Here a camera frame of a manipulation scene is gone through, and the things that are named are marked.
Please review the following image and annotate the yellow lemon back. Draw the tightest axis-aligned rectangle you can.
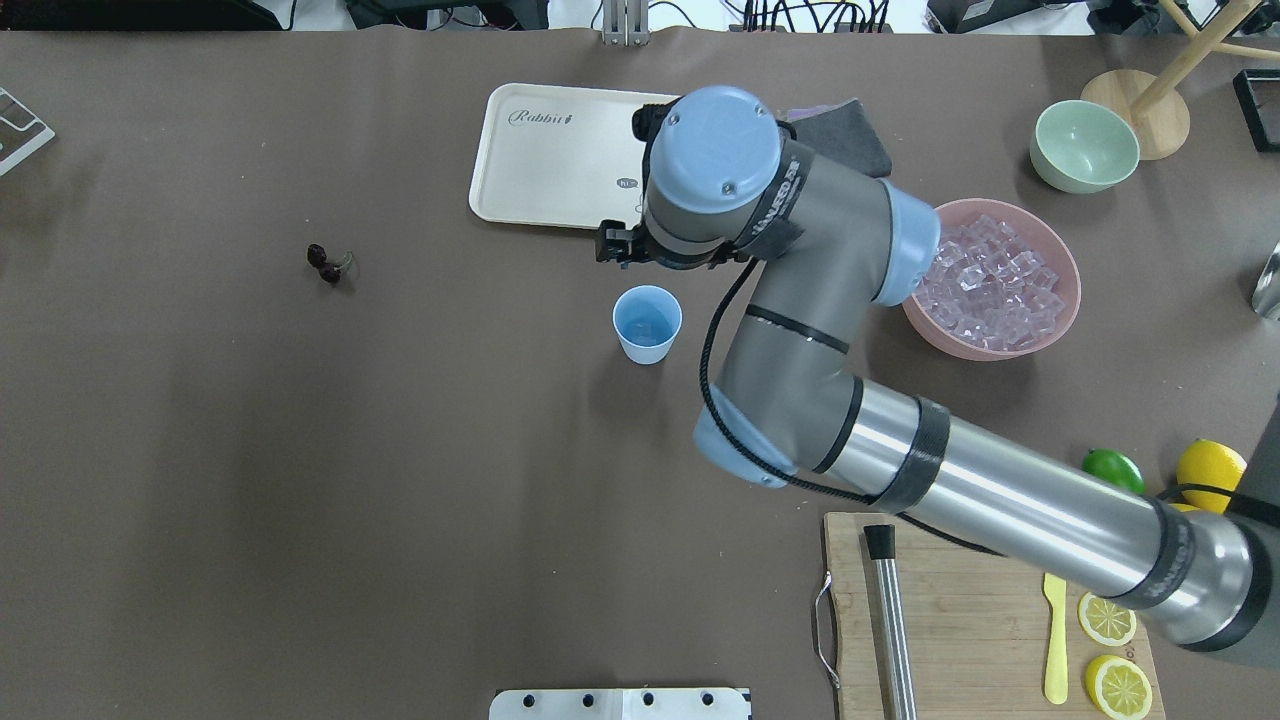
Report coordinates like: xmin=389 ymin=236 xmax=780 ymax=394
xmin=1176 ymin=438 xmax=1248 ymax=514

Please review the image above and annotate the metal ice scoop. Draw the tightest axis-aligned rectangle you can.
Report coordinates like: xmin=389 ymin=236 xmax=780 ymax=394
xmin=1251 ymin=243 xmax=1280 ymax=322

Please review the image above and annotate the wine glass rack tray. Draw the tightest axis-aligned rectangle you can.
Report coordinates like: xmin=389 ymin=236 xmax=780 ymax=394
xmin=1233 ymin=68 xmax=1279 ymax=152

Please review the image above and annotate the clear ice cube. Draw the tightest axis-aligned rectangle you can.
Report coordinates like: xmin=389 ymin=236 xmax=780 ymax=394
xmin=625 ymin=313 xmax=671 ymax=347

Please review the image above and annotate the blue paper cup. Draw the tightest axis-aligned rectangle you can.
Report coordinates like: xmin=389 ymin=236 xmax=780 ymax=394
xmin=611 ymin=284 xmax=684 ymax=365

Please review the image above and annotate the dark cherries pair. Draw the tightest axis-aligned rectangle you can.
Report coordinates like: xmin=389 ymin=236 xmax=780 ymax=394
xmin=306 ymin=243 xmax=358 ymax=287

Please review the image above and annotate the steel muddler black tip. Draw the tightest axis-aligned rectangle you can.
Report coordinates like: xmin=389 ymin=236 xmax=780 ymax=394
xmin=864 ymin=523 xmax=919 ymax=719

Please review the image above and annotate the wooden cup tree stand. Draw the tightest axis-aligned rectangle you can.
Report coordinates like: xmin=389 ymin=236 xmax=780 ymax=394
xmin=1080 ymin=1 xmax=1277 ymax=161

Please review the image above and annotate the white wire cup rack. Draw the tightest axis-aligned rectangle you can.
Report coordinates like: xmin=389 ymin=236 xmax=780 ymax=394
xmin=0 ymin=88 xmax=56 ymax=176

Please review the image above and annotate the lemon slice inner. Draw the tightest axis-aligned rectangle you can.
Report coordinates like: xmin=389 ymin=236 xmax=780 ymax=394
xmin=1076 ymin=592 xmax=1140 ymax=648

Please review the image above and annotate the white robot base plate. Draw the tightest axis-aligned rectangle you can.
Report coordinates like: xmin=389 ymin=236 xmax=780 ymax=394
xmin=488 ymin=687 xmax=754 ymax=719

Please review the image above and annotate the green lime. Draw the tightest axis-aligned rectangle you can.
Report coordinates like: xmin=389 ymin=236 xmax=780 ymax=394
xmin=1082 ymin=448 xmax=1147 ymax=495

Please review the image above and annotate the cream rabbit tray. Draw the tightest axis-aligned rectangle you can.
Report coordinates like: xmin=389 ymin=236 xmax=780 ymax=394
xmin=468 ymin=83 xmax=673 ymax=231

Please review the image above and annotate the lemon slice near edge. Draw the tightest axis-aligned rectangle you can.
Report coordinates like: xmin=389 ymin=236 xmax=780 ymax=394
xmin=1083 ymin=655 xmax=1155 ymax=719

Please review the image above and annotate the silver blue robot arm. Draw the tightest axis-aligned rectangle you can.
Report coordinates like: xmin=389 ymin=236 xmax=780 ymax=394
xmin=596 ymin=85 xmax=1277 ymax=667

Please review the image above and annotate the pink bowl of ice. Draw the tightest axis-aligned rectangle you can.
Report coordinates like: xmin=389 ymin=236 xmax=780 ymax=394
xmin=902 ymin=199 xmax=1082 ymax=361

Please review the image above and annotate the mint green bowl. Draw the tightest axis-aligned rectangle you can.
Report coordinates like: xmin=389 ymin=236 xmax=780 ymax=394
xmin=1029 ymin=99 xmax=1140 ymax=195

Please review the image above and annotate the wooden cutting board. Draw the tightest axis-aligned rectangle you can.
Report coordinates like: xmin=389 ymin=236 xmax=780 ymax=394
xmin=823 ymin=512 xmax=1110 ymax=719

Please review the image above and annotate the yellow plastic knife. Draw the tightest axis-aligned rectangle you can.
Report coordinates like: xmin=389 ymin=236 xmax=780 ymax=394
xmin=1042 ymin=573 xmax=1069 ymax=706

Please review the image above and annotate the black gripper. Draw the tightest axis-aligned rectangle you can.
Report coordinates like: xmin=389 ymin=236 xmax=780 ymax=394
xmin=596 ymin=220 xmax=741 ymax=272

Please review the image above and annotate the grey folded cloth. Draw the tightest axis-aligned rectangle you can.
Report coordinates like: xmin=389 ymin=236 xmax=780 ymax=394
xmin=778 ymin=97 xmax=893 ymax=178

